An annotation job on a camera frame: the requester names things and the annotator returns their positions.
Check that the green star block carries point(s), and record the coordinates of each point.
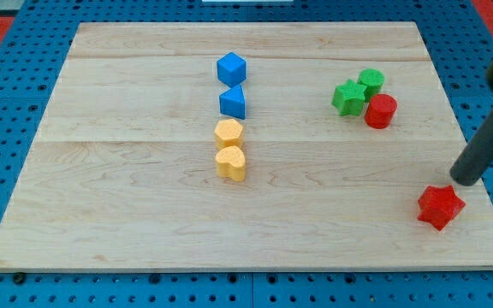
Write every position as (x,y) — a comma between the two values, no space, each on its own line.
(349,98)

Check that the red circle block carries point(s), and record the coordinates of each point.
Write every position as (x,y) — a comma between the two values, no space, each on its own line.
(380,111)

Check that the green circle block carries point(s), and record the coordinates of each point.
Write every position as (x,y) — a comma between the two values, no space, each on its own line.
(372,79)

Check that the red star block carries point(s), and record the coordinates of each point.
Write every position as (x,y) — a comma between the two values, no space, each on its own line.
(439,206)

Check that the wooden board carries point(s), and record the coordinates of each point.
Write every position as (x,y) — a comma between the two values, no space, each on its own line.
(121,175)

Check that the yellow heart block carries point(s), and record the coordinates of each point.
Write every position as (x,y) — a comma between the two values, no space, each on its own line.
(231,163)

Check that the yellow hexagon block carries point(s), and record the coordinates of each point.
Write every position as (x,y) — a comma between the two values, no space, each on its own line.
(227,133)

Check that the blue triangle block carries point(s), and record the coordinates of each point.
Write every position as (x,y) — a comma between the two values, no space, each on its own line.
(233,103)

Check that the blue cube block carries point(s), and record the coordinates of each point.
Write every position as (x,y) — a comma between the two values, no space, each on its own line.
(231,69)

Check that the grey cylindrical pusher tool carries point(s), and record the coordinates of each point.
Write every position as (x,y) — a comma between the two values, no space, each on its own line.
(476,157)

